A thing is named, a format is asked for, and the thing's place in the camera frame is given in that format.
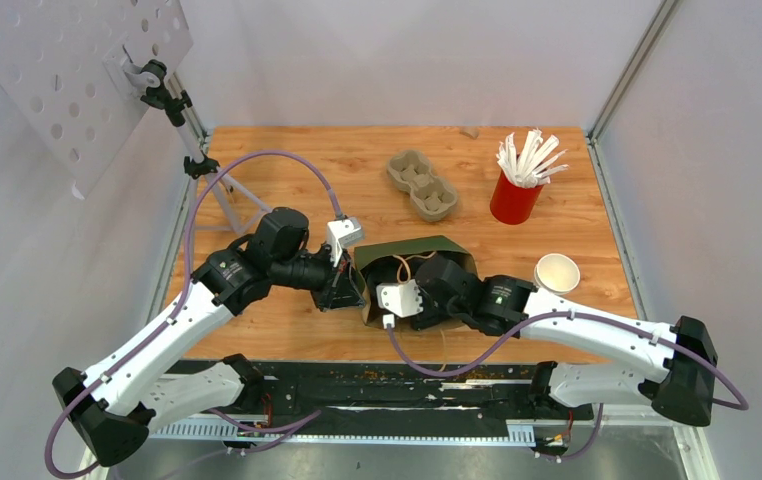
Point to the white paper cup stack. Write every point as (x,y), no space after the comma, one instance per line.
(557,273)

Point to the red cylindrical straw holder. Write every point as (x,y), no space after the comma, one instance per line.
(511,204)

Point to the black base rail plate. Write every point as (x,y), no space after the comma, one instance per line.
(393,400)

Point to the green paper bag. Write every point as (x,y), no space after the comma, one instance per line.
(412,253)

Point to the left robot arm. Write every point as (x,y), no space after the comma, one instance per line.
(117,403)

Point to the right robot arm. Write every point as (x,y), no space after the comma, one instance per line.
(671,368)

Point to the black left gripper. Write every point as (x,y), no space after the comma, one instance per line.
(339,290)

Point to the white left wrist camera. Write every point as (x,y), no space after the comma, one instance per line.
(342,234)

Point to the cardboard cup carrier stack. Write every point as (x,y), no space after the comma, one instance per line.
(431,195)

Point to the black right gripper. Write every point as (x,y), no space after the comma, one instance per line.
(428,317)

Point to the white tripod stand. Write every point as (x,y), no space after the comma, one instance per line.
(197,165)

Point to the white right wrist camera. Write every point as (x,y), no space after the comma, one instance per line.
(398,300)

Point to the white perforated board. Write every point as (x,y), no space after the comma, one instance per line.
(78,70)

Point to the wrapped white straws bundle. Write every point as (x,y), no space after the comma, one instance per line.
(534,163)

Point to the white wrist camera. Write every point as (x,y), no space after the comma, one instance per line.
(398,300)
(342,234)

